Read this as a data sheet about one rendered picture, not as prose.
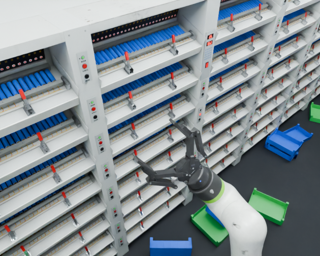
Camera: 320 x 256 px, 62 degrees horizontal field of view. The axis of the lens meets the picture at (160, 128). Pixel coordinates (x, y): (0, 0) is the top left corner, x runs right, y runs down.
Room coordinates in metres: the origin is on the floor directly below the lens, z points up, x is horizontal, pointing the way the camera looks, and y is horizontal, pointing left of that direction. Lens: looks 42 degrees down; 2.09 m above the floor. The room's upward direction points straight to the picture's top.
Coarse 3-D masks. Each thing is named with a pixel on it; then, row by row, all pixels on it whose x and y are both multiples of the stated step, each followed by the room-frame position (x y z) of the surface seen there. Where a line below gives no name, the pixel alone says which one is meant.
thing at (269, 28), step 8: (272, 0) 1.80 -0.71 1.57; (280, 0) 1.76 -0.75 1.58; (288, 0) 1.82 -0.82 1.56; (280, 16) 1.79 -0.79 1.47; (264, 24) 1.81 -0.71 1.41; (272, 24) 1.77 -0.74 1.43; (280, 24) 1.81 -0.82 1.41; (272, 32) 1.76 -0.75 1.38; (272, 40) 1.78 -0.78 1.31; (272, 48) 1.80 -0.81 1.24; (256, 56) 1.81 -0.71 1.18; (264, 56) 1.76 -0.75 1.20; (256, 80) 1.77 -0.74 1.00; (256, 104) 1.81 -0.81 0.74; (240, 136) 1.77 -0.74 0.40; (240, 144) 1.76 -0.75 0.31
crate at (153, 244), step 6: (150, 240) 0.89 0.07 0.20; (150, 246) 0.85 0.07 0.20; (156, 246) 0.85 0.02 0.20; (162, 246) 0.85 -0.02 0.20; (168, 246) 0.85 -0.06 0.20; (174, 246) 0.85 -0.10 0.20; (180, 246) 0.85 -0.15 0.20; (186, 246) 0.85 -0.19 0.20; (150, 252) 0.84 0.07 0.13; (156, 252) 0.84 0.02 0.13; (162, 252) 0.84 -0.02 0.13; (168, 252) 0.84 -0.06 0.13; (174, 252) 0.84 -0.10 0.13; (180, 252) 0.84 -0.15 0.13; (186, 252) 0.84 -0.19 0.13
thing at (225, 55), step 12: (240, 36) 1.74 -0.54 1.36; (252, 36) 1.66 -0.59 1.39; (264, 36) 1.78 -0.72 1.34; (216, 48) 1.56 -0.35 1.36; (228, 48) 1.58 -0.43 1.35; (240, 48) 1.63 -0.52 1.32; (252, 48) 1.64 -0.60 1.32; (264, 48) 1.75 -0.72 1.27; (216, 60) 1.47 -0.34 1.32; (228, 60) 1.48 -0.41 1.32; (240, 60) 1.57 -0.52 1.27; (216, 72) 1.42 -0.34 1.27
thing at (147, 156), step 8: (184, 120) 1.34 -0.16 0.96; (168, 128) 1.29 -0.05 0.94; (176, 128) 1.30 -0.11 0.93; (192, 128) 1.31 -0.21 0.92; (176, 136) 1.24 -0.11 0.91; (184, 136) 1.25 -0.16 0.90; (152, 144) 1.15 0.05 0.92; (160, 144) 1.16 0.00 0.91; (168, 144) 1.17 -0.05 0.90; (144, 152) 1.09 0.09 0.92; (152, 152) 1.10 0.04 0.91; (160, 152) 1.13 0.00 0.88; (144, 160) 1.04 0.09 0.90; (120, 168) 0.97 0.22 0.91; (128, 168) 0.98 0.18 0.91; (136, 168) 1.01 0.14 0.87; (120, 176) 0.93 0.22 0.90
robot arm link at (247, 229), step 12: (240, 204) 0.44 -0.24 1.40; (228, 216) 0.41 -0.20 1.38; (240, 216) 0.39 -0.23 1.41; (252, 216) 0.39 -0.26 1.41; (228, 228) 0.38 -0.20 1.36; (240, 228) 0.36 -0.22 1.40; (252, 228) 0.36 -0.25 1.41; (264, 228) 0.36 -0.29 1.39; (240, 240) 0.34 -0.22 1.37; (252, 240) 0.34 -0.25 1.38; (264, 240) 0.35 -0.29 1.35; (240, 252) 0.33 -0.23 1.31; (252, 252) 0.33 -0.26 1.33
